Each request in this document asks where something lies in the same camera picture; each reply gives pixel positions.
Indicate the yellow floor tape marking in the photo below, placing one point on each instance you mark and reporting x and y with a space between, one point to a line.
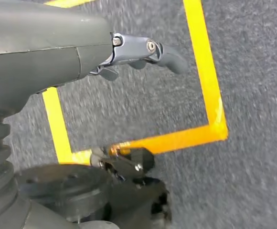
209 94

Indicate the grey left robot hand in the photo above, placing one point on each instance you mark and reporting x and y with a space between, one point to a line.
45 47

